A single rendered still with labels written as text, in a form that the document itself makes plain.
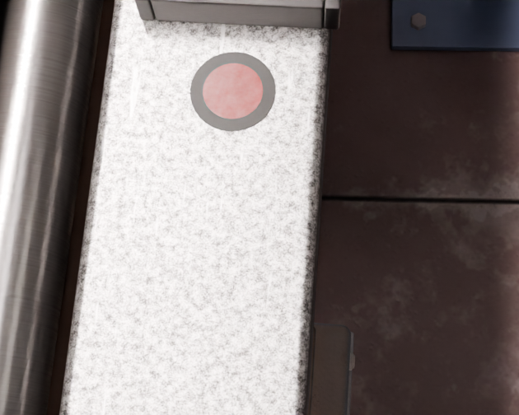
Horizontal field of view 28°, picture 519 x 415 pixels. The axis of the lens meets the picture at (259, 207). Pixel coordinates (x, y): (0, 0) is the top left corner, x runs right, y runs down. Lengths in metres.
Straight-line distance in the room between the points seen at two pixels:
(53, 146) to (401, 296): 0.95
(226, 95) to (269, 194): 0.04
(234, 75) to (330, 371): 0.13
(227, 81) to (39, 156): 0.07
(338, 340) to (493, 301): 0.88
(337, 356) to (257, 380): 0.09
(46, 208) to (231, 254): 0.07
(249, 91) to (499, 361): 0.95
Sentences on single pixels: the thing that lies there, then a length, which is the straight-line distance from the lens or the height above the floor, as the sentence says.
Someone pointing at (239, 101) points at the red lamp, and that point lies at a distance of 0.38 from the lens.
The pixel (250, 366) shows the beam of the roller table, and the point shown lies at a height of 0.91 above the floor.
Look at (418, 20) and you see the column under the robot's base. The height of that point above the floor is 0.02.
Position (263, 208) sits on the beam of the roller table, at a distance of 0.37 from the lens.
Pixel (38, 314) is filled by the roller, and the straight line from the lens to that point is 0.38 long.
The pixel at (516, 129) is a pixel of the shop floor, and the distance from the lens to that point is 1.39.
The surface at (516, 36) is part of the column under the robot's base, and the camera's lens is 1.43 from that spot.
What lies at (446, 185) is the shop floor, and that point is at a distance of 1.35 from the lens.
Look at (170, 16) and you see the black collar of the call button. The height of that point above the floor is 0.92.
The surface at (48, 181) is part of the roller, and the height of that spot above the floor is 0.91.
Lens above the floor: 1.27
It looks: 72 degrees down
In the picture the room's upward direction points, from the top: 9 degrees counter-clockwise
